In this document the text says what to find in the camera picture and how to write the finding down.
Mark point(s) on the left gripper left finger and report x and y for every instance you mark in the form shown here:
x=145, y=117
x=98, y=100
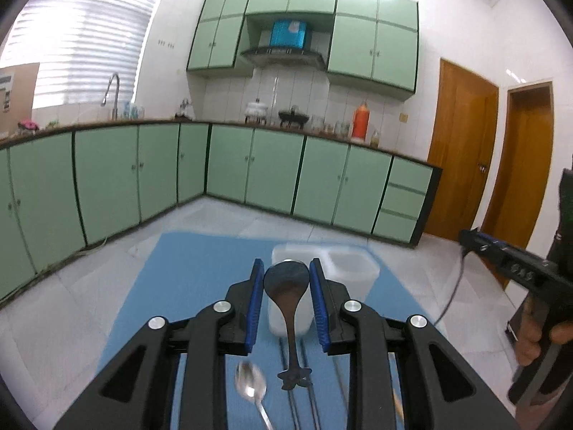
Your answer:
x=164, y=360

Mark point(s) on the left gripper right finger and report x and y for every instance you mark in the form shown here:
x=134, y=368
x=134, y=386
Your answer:
x=403, y=374

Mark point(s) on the large silver spoon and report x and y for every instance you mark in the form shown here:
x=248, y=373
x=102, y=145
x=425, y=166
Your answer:
x=250, y=383

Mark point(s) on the small silver bear-handle spoon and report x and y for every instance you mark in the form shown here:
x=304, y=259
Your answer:
x=286, y=283

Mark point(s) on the green lower kitchen cabinets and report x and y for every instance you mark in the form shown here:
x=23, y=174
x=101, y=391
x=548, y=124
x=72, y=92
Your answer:
x=68, y=189

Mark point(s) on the green kitchen cabinets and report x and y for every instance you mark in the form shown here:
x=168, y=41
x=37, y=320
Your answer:
x=366, y=44
x=68, y=189

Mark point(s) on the green upper kitchen cabinets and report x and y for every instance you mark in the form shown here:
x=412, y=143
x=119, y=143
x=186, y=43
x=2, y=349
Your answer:
x=366, y=44

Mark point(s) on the person right hand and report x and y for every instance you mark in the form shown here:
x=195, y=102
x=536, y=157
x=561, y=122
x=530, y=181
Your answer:
x=527, y=347

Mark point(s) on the wooden door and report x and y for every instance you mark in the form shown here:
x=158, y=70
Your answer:
x=462, y=146
x=524, y=166

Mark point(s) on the white two-compartment utensil holder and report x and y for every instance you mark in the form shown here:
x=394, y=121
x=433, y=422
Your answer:
x=353, y=267

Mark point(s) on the glass jar on counter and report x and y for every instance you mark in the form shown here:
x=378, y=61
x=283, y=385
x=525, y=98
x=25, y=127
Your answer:
x=375, y=140

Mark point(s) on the orange thermos flask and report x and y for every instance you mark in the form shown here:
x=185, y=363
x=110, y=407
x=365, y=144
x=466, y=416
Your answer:
x=360, y=122

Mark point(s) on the small kettle on counter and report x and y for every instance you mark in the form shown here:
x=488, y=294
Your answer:
x=185, y=110

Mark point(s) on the pink cloth on counter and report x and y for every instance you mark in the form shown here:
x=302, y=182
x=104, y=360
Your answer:
x=28, y=126

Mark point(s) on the black wok with lid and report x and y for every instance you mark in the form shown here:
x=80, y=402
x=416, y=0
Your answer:
x=292, y=118

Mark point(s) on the cardboard box with scale picture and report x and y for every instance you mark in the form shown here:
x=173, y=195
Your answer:
x=17, y=94

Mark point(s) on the black range hood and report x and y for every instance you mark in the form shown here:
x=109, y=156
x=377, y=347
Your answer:
x=263, y=57

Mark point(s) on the white window blinds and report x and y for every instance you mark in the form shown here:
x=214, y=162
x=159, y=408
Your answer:
x=79, y=45

